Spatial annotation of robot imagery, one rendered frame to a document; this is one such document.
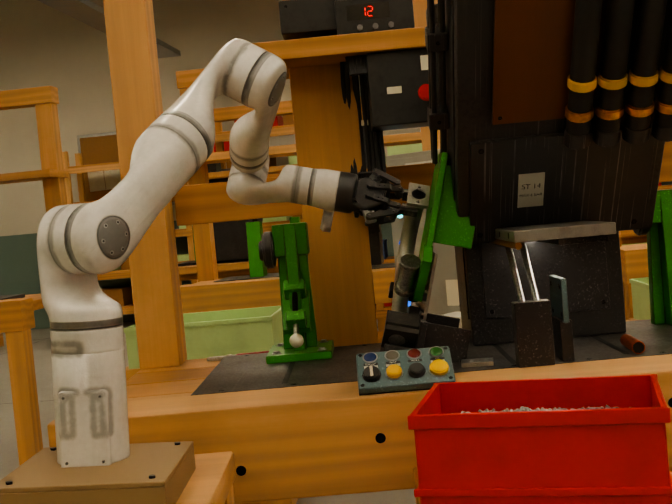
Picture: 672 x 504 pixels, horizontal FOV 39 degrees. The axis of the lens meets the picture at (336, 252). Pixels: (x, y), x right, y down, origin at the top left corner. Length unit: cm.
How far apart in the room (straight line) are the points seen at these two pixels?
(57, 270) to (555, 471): 67
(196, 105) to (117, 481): 54
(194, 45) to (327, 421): 1096
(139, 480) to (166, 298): 97
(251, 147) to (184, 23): 1076
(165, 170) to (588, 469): 67
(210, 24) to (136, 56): 1017
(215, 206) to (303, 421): 80
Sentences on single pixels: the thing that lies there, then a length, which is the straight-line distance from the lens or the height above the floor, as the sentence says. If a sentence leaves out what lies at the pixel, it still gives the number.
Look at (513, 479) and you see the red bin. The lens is 122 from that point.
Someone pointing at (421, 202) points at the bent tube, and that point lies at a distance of 174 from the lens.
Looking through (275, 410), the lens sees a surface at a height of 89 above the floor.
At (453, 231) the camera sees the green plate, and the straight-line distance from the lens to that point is 168.
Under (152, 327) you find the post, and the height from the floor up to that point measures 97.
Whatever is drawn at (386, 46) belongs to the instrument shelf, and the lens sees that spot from 195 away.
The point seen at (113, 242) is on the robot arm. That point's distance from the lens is 122.
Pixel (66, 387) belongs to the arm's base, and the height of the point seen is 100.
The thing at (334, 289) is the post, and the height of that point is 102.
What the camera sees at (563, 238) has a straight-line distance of 154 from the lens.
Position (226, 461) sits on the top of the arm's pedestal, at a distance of 137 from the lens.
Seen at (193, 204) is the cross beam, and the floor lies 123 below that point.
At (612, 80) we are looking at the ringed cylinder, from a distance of 154.
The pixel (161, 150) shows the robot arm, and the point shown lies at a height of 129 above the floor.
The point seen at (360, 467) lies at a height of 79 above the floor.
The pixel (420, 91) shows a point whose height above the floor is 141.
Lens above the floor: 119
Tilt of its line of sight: 2 degrees down
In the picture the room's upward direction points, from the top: 5 degrees counter-clockwise
